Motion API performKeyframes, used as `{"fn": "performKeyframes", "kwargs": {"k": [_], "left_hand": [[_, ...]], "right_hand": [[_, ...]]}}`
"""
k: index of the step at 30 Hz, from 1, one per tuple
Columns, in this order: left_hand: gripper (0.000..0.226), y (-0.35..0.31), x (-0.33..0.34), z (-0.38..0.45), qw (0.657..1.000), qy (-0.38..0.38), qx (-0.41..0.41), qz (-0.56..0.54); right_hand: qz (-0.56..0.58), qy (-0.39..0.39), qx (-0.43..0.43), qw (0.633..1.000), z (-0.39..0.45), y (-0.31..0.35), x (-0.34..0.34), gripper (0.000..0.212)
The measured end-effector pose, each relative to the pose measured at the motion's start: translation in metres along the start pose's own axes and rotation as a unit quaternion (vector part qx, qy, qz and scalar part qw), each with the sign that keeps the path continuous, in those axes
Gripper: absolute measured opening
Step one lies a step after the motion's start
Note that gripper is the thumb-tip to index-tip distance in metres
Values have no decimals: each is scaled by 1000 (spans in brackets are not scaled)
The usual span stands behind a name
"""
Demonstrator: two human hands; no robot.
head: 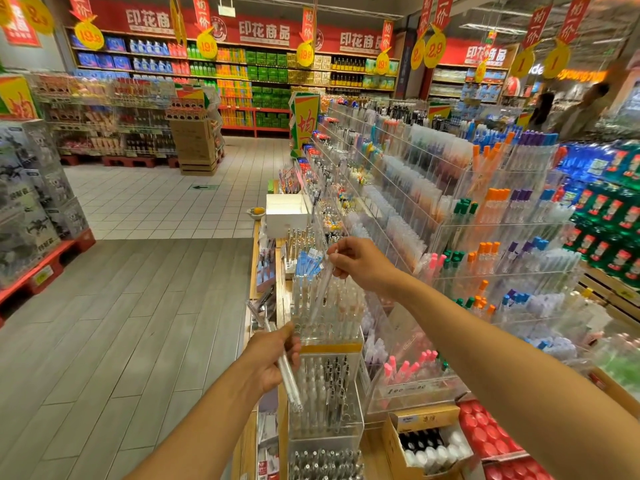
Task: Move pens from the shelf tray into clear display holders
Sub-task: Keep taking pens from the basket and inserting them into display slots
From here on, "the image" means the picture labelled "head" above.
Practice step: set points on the bunch of blue-cap pens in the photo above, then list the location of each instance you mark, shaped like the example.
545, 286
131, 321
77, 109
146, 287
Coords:
308, 262

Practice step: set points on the white square box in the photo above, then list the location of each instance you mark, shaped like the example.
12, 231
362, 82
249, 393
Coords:
288, 217

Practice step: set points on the green yellow promo sign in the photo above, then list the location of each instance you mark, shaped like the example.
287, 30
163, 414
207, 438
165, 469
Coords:
306, 123

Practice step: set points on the red wall sign band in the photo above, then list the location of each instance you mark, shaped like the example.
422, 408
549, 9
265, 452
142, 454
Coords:
260, 30

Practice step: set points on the person's right hand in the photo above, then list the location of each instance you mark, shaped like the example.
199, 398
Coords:
367, 267

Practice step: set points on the clear acrylic pen display tower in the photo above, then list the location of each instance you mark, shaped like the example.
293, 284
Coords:
335, 415

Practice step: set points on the person's left forearm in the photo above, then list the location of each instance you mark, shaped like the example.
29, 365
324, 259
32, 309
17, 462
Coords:
195, 440

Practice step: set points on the row of hanging yellow tags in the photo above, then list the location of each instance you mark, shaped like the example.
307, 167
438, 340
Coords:
88, 35

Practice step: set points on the cardboard box of white glue sticks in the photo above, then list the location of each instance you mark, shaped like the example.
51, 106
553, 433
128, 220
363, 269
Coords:
428, 445

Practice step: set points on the row of pale green bottles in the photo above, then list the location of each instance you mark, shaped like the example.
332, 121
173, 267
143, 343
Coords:
618, 363

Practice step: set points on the yellow green price card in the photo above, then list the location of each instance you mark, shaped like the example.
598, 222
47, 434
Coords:
15, 97

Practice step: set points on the large tiered acrylic pen rack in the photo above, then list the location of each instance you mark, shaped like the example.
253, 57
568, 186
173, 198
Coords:
415, 390

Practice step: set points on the green arrow floor sticker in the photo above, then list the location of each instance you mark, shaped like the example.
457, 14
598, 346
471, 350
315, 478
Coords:
212, 187

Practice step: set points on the person's left hand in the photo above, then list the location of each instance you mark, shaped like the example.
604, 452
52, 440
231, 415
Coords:
268, 360

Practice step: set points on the wooden glue display stand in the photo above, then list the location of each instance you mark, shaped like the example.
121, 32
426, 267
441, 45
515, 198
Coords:
372, 467

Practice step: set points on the single clear pen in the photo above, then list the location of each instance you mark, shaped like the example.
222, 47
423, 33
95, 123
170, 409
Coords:
320, 293

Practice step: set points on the tray of red-capped glue sticks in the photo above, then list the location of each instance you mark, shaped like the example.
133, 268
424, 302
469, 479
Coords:
515, 470
482, 427

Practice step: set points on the red low goods shelf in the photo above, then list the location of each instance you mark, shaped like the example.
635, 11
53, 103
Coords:
118, 161
45, 273

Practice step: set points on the row of hanging stationery packets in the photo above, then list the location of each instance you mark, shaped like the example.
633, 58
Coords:
263, 285

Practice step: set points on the distant aisle shelves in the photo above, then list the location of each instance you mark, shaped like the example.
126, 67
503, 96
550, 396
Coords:
465, 87

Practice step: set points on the wall shelves of coloured bottles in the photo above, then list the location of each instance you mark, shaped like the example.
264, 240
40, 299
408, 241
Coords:
260, 77

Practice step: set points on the row of black white boxes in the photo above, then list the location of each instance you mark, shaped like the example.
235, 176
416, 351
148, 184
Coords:
35, 205

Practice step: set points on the stack of blue packets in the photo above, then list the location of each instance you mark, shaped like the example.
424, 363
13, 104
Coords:
585, 163

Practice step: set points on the clear pen bundle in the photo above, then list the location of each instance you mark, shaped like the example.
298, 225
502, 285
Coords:
289, 383

